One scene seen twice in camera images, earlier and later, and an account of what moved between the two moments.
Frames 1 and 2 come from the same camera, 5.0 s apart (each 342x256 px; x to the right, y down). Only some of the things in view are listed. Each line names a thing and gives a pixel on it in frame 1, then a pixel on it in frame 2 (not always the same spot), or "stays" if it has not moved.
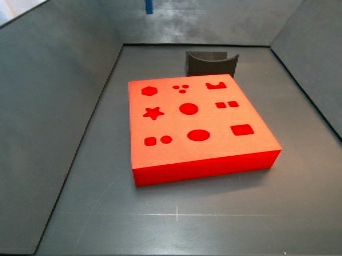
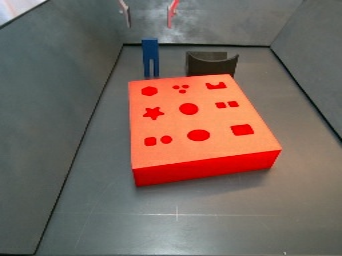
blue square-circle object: [149, 4] to [150, 48]
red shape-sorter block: [196, 131] stays
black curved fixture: [210, 63] stays
